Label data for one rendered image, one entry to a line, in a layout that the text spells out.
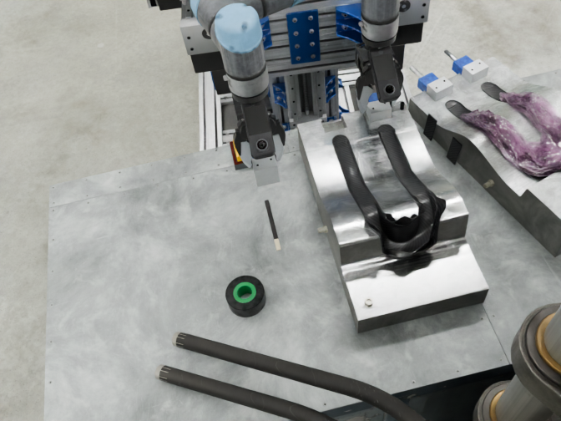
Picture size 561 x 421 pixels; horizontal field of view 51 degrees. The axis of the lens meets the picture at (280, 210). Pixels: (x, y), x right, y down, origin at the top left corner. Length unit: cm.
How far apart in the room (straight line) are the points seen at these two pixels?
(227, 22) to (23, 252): 174
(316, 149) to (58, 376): 72
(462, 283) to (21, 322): 168
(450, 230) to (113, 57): 232
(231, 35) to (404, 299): 58
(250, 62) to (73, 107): 204
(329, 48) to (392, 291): 86
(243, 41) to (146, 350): 63
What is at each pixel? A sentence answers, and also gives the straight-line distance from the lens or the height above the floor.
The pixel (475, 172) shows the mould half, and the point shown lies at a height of 82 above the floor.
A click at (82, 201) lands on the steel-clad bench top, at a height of 80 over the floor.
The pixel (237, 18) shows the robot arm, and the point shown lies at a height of 130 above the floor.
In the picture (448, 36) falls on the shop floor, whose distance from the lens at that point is 306.
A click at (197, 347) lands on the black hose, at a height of 84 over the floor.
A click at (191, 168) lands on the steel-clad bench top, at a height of 80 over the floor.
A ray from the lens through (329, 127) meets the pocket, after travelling 141.
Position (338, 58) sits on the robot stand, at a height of 72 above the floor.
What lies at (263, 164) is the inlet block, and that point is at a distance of 123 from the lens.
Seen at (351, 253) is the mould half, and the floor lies 90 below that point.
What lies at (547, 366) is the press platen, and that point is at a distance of 67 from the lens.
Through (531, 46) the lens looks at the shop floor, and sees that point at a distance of 307.
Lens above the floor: 189
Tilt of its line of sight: 54 degrees down
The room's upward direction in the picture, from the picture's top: 10 degrees counter-clockwise
